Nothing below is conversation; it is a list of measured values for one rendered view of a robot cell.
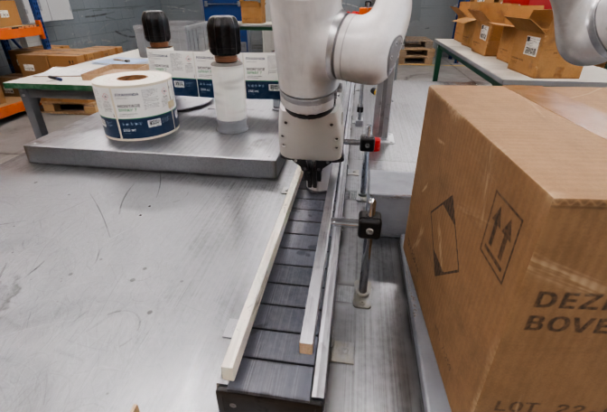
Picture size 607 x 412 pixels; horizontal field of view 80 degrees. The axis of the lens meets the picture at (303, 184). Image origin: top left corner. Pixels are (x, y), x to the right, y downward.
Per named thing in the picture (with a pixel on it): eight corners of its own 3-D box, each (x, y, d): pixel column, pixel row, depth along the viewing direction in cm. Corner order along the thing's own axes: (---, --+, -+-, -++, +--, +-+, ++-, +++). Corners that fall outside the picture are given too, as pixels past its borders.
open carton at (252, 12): (238, 23, 608) (235, -2, 591) (247, 22, 649) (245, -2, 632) (260, 23, 601) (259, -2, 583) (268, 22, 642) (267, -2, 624)
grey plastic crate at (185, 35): (170, 47, 324) (165, 20, 313) (213, 47, 321) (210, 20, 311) (138, 58, 271) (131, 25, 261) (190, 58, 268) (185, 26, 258)
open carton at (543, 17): (476, 57, 286) (487, 4, 269) (546, 58, 281) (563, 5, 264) (497, 67, 247) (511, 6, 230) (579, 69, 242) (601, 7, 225)
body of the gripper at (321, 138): (347, 81, 53) (344, 139, 62) (279, 79, 55) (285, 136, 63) (343, 112, 48) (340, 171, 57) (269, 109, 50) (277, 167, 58)
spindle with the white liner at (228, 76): (223, 123, 109) (211, 14, 95) (252, 125, 108) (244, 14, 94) (212, 133, 101) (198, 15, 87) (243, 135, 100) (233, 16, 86)
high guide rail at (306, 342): (347, 84, 126) (347, 79, 125) (350, 84, 125) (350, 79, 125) (298, 353, 32) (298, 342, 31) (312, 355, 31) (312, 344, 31)
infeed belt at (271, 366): (335, 79, 182) (336, 71, 180) (352, 80, 181) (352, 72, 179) (230, 413, 38) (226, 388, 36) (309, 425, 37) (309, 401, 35)
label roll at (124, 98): (191, 119, 112) (183, 71, 105) (157, 143, 94) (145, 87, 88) (132, 117, 115) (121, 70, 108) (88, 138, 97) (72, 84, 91)
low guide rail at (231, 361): (325, 98, 129) (325, 92, 128) (328, 98, 129) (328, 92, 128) (223, 379, 35) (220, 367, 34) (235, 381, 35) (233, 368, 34)
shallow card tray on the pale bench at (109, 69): (112, 69, 230) (111, 63, 229) (149, 69, 229) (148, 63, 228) (81, 80, 200) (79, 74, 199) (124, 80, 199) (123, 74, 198)
